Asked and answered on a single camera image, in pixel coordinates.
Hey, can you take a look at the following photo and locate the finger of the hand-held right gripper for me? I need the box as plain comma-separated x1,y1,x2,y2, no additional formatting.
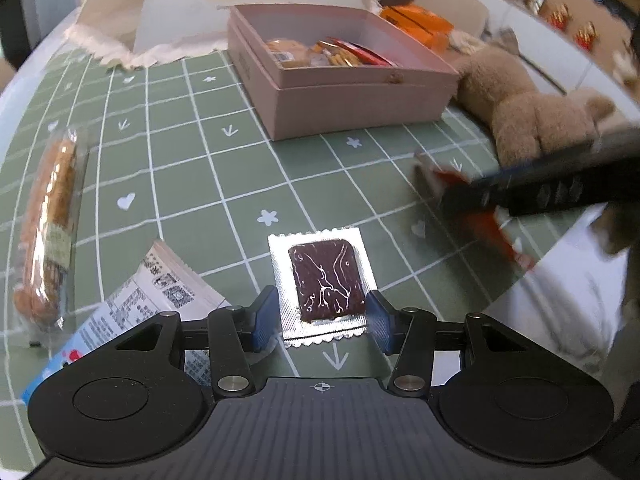
440,172,508,218

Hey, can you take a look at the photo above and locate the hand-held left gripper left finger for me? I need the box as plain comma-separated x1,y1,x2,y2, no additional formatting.
102,285,279,397

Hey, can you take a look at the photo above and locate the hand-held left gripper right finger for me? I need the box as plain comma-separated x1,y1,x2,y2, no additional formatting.
366,290,547,395

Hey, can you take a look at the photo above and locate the red snack packet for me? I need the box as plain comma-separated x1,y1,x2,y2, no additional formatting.
414,154,537,272

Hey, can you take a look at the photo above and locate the chocolate snack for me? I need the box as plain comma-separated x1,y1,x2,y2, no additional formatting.
267,226,373,348

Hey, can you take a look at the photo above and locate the pink cardboard box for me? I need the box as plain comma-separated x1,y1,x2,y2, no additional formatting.
227,4,460,141

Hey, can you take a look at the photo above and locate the clear red-striped snack packet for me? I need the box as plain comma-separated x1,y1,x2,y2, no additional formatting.
327,37,397,67

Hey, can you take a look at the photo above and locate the round biscuit clear packet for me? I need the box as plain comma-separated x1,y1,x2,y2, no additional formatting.
264,37,312,68

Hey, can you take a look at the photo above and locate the brown teddy bear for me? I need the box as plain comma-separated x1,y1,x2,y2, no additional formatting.
452,47,616,168

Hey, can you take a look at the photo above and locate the person's white clothing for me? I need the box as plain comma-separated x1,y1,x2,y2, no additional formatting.
487,205,632,377

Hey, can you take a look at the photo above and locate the blue white snack packet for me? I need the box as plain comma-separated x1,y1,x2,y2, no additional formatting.
22,239,233,403

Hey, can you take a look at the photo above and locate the green checked table mat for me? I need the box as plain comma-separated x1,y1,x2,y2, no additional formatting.
0,45,568,411

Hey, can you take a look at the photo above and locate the wooden display shelf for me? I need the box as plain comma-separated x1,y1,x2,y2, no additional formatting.
480,0,640,53

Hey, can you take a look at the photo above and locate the orange snack packet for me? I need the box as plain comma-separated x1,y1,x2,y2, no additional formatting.
380,4,455,52

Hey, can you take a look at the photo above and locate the beige chair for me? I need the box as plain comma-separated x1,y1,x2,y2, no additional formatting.
414,0,490,36

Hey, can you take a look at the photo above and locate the yellow cracker packet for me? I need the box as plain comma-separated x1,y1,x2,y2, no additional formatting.
310,45,351,68

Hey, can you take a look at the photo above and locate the long biscuit clear packet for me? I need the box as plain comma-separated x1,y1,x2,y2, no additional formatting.
12,127,91,333

